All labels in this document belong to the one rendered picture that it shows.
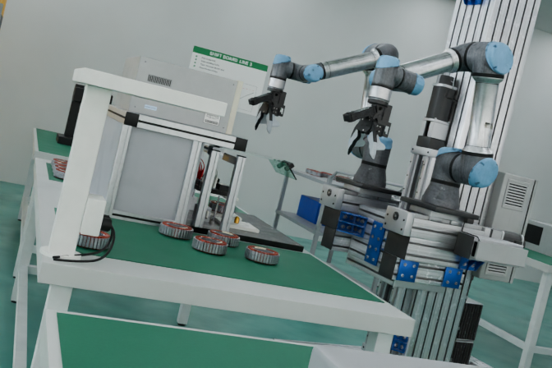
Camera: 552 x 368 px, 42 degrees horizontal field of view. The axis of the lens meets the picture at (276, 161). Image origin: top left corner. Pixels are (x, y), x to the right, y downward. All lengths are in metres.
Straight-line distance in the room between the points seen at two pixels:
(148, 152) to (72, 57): 5.55
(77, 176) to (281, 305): 0.61
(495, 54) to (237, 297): 1.38
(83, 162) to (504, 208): 2.00
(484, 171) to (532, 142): 7.52
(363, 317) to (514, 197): 1.44
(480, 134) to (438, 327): 0.92
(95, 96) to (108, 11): 6.31
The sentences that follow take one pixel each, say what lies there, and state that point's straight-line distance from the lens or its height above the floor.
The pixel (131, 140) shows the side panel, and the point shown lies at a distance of 2.51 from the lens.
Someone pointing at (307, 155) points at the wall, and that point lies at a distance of 8.64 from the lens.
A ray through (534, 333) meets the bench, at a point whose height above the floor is 0.29.
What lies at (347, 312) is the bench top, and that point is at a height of 0.74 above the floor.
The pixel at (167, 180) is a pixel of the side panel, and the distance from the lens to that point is 2.54.
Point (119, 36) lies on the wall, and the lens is 8.07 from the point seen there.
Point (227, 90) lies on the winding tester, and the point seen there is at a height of 1.27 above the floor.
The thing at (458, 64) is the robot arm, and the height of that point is 1.57.
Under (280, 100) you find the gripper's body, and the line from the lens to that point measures 3.23.
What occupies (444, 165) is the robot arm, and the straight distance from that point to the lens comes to 2.84.
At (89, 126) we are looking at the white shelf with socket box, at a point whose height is 1.07.
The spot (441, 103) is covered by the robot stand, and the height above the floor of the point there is 1.44.
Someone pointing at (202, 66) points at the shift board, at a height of 1.70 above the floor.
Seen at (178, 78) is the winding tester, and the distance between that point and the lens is 2.65.
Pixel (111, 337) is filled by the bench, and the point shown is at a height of 0.75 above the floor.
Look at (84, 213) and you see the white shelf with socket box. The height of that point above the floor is 0.86.
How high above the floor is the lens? 1.16
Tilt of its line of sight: 2 degrees down
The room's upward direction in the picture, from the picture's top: 14 degrees clockwise
